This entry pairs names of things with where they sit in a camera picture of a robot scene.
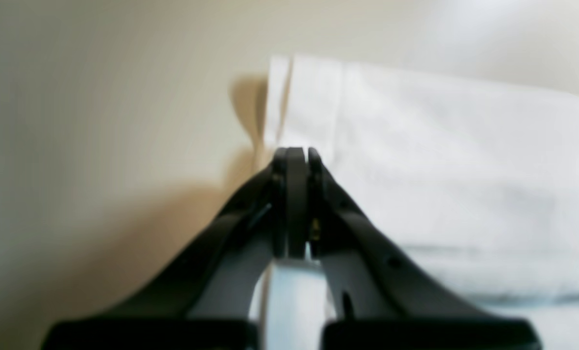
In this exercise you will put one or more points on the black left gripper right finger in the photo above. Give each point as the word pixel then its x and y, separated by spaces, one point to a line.
pixel 387 302

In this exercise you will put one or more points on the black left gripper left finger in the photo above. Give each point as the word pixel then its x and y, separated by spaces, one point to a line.
pixel 201 300

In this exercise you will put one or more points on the white T-shirt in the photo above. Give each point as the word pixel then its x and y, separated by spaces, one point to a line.
pixel 478 181

